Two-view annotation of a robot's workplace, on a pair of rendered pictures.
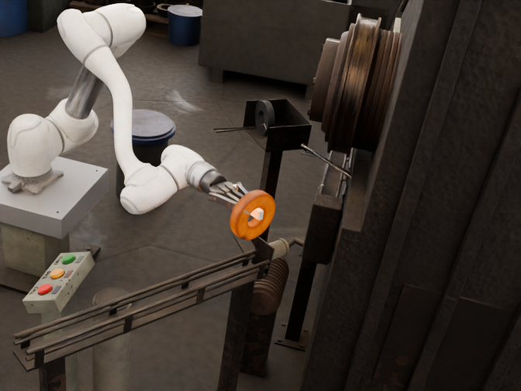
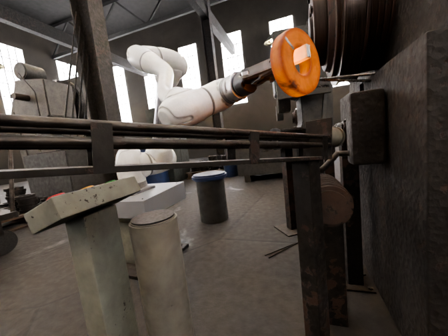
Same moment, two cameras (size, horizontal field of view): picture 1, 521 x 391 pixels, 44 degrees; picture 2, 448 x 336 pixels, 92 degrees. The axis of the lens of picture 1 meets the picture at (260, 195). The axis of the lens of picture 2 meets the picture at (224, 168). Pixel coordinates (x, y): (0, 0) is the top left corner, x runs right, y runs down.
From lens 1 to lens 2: 1.59 m
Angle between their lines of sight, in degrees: 28
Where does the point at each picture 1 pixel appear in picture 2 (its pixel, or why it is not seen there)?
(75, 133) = (159, 156)
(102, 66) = (151, 58)
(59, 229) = (143, 210)
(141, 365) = (217, 327)
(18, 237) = (127, 235)
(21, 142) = (121, 159)
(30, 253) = not seen: hidden behind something
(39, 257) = not seen: hidden behind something
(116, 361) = (167, 308)
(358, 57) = not seen: outside the picture
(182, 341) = (253, 299)
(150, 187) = (183, 94)
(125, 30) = (171, 56)
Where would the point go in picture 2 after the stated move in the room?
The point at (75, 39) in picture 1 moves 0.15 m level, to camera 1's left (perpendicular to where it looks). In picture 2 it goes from (133, 51) to (106, 57)
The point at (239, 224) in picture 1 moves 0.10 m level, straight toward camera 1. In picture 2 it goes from (285, 57) to (291, 37)
